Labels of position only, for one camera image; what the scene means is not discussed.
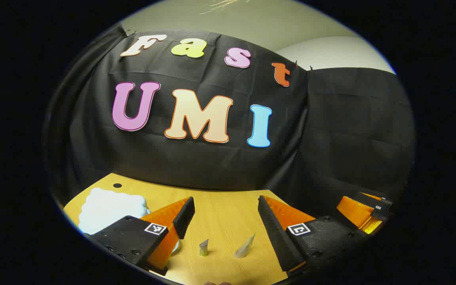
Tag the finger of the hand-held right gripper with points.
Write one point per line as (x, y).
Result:
(356, 211)

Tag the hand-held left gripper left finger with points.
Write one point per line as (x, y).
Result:
(184, 217)

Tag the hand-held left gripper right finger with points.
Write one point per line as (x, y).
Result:
(273, 233)

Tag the green printed tube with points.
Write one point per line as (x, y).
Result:
(244, 248)

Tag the silver tube green cap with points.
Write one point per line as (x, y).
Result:
(204, 248)

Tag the light blue suitcase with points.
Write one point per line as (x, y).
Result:
(109, 209)

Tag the black backdrop cloth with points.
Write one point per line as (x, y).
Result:
(212, 162)

